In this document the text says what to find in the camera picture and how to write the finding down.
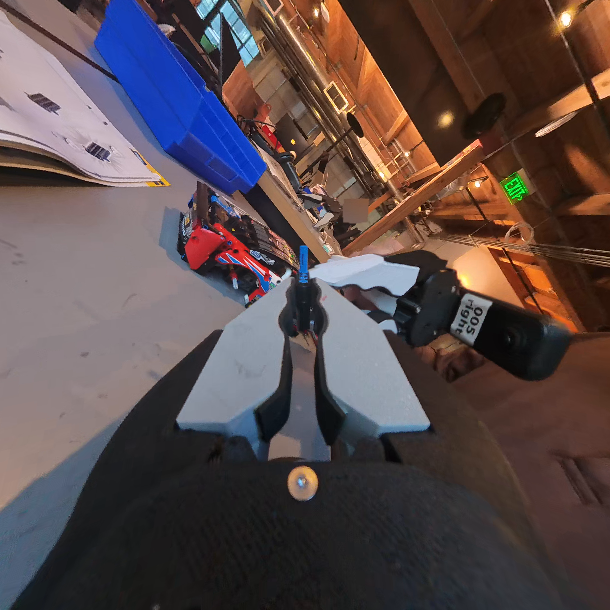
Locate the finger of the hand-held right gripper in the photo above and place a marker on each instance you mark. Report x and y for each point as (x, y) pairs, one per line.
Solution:
(371, 271)
(383, 309)

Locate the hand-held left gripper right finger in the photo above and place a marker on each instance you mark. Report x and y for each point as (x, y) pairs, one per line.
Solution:
(371, 381)

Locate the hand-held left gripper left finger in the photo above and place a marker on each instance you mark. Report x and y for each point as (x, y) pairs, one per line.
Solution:
(228, 376)

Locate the black brick beam blue pins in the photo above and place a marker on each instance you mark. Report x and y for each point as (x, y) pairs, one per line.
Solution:
(303, 276)

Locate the grey desk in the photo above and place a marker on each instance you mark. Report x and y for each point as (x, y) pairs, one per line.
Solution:
(95, 309)

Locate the person's right hand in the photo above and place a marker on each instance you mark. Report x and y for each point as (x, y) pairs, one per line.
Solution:
(448, 364)

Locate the background workbench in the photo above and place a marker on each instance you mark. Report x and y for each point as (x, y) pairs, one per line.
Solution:
(286, 200)

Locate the red toy brick race car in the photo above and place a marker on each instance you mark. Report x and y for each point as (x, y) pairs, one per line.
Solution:
(214, 248)

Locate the green exit sign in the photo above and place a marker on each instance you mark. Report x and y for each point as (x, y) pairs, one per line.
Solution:
(514, 188)

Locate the blue plastic bin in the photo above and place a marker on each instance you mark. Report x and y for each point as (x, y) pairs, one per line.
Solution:
(181, 105)

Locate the large paned window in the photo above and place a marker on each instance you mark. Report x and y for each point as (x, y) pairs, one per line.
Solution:
(238, 33)

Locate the open instruction booklet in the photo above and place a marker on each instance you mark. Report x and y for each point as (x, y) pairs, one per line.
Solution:
(62, 119)

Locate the metal ceiling duct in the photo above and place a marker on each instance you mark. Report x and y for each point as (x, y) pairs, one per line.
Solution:
(305, 62)

